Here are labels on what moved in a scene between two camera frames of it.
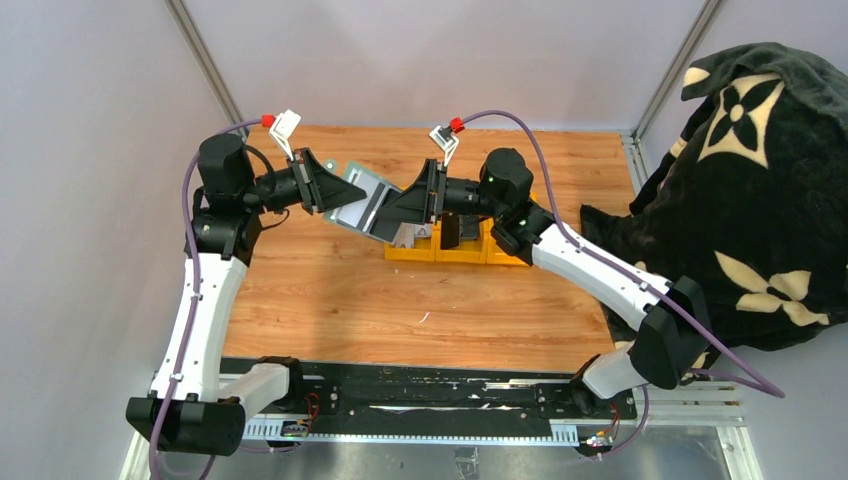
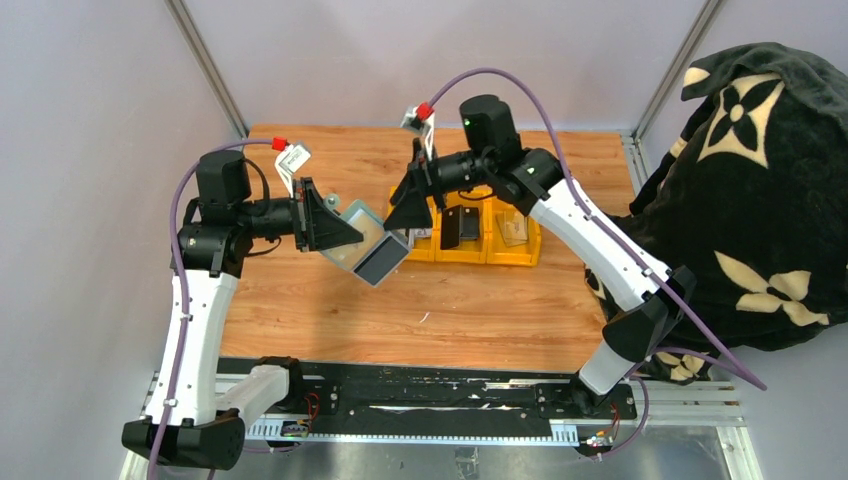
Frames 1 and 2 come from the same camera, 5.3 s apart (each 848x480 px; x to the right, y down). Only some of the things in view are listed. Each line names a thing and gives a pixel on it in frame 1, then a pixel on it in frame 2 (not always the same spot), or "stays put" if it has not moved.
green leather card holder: [358, 215] -> [379, 252]
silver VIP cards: [406, 233] stays put
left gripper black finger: [320, 188] -> [327, 228]
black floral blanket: [752, 199] stays put
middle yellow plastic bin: [468, 251] stays put
